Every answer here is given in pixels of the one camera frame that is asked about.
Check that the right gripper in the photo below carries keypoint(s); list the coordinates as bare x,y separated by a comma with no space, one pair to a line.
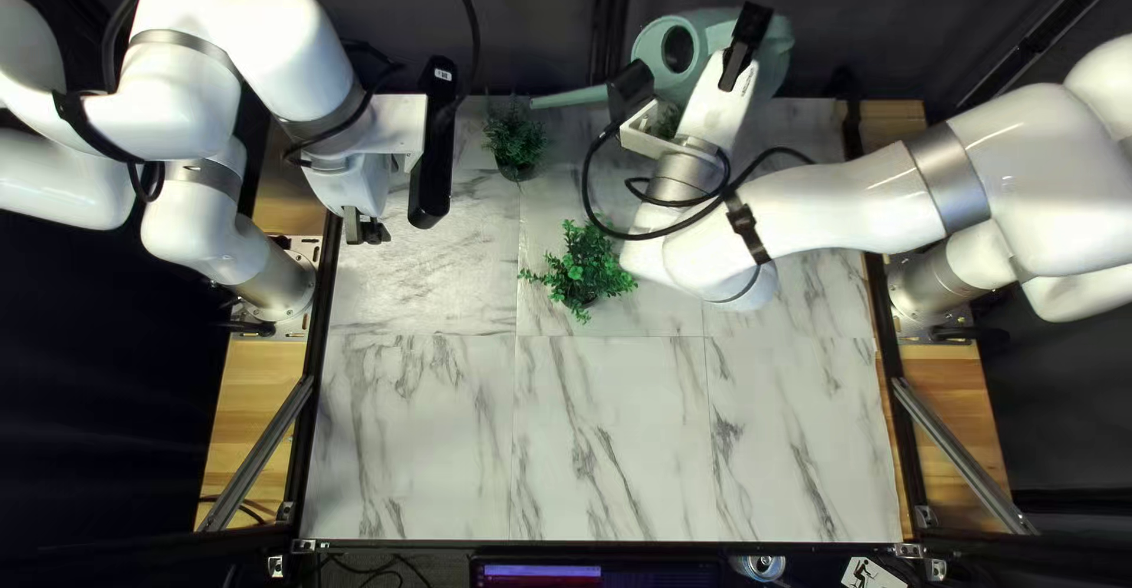
716,115

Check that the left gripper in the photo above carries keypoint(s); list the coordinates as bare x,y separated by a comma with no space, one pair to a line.
354,185

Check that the pale green watering can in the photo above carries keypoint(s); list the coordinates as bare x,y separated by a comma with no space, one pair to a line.
650,39

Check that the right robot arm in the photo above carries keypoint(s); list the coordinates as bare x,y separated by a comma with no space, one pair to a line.
884,190

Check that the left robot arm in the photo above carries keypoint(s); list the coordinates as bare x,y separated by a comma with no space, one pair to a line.
230,48

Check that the small green artificial plant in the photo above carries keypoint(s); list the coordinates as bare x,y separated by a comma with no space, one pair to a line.
579,265
515,141
668,119

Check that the silver round object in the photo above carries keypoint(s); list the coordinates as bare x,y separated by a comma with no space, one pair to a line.
759,567

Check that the white printed card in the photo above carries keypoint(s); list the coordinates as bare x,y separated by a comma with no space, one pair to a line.
867,575

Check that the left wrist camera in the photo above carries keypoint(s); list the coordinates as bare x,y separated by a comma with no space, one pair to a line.
433,154

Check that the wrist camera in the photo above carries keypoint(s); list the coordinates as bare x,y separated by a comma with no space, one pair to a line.
631,88
433,154

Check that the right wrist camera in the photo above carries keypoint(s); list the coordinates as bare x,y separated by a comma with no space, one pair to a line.
631,88

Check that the black frame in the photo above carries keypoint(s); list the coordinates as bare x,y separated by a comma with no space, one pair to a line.
613,22

